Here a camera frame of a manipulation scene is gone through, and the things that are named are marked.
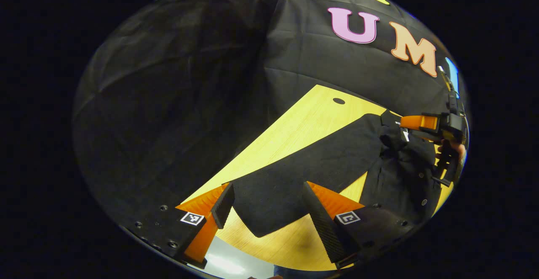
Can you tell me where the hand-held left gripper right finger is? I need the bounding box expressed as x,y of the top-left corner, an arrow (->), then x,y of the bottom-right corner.
302,181 -> 415,270

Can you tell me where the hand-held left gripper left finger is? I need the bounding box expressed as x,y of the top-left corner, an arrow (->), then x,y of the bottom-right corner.
122,182 -> 235,270

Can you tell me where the black coat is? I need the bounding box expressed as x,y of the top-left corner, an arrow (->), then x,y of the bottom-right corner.
222,111 -> 447,238

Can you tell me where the black backdrop cloth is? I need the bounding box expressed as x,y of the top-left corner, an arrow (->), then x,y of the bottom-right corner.
72,0 -> 468,225

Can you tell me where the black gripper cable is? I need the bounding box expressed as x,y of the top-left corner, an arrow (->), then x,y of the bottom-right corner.
438,66 -> 459,98

